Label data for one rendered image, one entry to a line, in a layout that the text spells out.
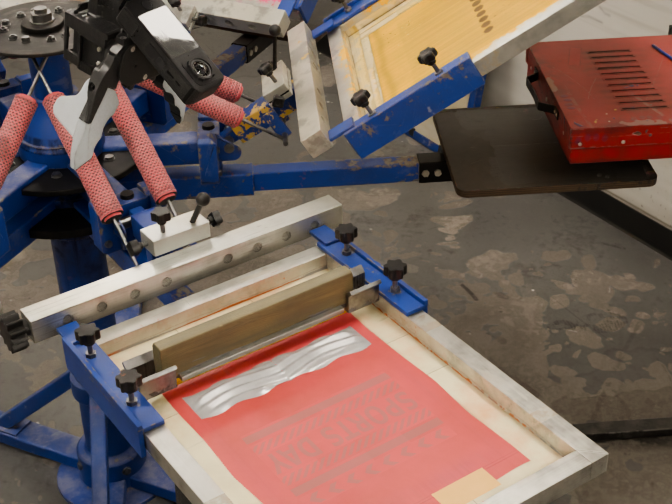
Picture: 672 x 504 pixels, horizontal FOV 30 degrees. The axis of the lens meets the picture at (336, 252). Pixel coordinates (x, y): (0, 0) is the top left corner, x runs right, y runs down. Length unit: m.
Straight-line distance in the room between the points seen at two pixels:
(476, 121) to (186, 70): 1.94
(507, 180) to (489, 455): 0.91
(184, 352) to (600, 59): 1.35
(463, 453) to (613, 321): 2.00
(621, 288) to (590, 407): 0.62
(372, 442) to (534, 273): 2.18
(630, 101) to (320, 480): 1.24
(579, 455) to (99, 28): 1.14
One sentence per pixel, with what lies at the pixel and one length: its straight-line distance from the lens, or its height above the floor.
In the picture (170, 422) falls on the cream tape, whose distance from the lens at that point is 2.19.
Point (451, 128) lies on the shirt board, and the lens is 3.06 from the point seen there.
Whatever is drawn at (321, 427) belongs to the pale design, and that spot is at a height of 0.95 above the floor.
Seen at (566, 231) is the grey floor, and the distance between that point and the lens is 4.47.
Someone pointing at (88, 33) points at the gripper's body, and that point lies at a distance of 1.26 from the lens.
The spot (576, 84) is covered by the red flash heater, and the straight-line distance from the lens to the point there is 2.94.
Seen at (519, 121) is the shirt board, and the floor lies 0.95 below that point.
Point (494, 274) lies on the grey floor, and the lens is 4.22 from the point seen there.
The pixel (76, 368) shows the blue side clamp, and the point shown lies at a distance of 2.31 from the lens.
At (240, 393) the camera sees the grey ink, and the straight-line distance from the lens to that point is 2.22.
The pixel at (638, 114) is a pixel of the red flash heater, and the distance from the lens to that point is 2.83.
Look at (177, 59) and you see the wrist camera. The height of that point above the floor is 1.88.
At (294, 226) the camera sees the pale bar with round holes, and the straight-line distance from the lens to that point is 2.53.
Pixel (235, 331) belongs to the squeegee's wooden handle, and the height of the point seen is 1.03.
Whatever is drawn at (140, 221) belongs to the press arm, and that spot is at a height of 1.04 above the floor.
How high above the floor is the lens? 2.37
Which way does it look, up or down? 33 degrees down
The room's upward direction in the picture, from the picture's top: 1 degrees counter-clockwise
